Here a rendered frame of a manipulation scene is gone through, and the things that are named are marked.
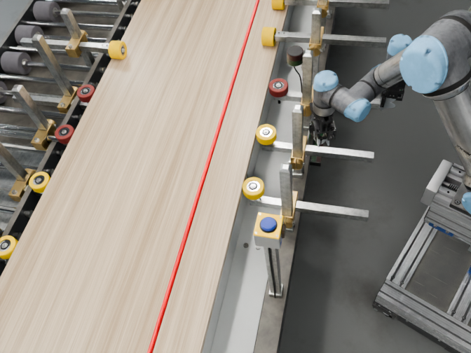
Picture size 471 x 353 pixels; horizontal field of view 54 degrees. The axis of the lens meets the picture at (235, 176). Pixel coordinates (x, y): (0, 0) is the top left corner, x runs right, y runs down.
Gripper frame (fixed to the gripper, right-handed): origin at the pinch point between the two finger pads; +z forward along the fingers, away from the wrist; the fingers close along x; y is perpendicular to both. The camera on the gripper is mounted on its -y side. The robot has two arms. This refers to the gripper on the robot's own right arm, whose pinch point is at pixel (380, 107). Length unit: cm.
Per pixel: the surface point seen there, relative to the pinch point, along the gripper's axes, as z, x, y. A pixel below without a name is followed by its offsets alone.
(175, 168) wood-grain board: -8, -46, -73
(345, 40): -13.0, 23.5, -17.1
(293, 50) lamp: -30.9, -3.7, -34.9
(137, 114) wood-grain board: -8, -23, -97
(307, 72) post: -22.3, -5.8, -29.3
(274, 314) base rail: 12, -88, -29
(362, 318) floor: 83, -62, 7
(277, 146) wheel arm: -0.8, -26.2, -38.2
